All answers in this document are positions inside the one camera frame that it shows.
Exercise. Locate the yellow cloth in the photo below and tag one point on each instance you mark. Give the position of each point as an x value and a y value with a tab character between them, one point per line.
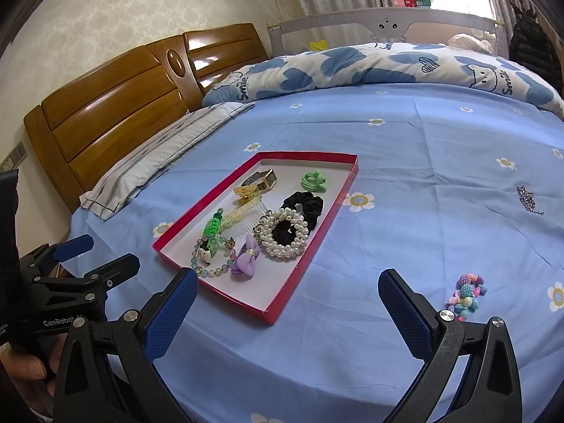
318	46

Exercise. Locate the white striped pillow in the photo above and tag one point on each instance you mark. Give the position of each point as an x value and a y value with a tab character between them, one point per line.
154	154

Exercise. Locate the wooden headboard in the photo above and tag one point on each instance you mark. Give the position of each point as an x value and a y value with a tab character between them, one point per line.
110	110

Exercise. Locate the red shallow box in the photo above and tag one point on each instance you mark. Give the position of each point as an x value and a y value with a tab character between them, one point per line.
275	282

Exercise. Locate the person's left hand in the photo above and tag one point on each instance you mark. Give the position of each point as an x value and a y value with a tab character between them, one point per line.
26	370

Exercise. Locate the wall switch panel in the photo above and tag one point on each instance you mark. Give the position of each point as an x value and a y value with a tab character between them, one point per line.
15	156

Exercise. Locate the white cloth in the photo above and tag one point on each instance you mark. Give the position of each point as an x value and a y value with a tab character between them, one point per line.
469	43

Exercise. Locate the black jacket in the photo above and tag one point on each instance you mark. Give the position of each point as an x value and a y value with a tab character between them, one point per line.
531	44

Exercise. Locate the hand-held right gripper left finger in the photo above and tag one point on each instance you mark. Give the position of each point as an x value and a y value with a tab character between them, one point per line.
172	313

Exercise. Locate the rhinestone hair clip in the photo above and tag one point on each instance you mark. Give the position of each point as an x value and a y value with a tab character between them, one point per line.
526	196

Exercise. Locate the blue heart print quilt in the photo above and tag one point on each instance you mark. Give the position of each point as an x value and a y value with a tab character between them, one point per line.
352	66

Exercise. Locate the black scrunchie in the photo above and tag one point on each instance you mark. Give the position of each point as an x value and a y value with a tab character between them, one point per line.
308	205

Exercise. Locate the cream hair comb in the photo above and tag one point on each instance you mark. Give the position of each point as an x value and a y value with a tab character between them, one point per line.
240	220

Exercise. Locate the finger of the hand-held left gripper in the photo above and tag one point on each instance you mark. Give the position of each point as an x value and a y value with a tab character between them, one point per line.
119	266
72	247

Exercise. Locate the yellow amber hair claw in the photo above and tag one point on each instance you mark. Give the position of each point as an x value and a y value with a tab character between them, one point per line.
244	192

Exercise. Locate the grey bed guard rail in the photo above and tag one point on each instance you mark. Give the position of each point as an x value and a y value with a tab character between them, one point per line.
352	22

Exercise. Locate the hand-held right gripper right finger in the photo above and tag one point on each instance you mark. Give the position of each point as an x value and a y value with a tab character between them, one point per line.
405	313

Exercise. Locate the pearl beaded scrunchie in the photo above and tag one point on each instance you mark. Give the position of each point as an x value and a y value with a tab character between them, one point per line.
282	249

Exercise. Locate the blue floral bed sheet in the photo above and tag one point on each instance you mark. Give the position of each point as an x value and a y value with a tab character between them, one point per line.
418	150

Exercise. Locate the gold green-faced wristwatch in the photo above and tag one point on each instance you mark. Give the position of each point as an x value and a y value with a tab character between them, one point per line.
266	180

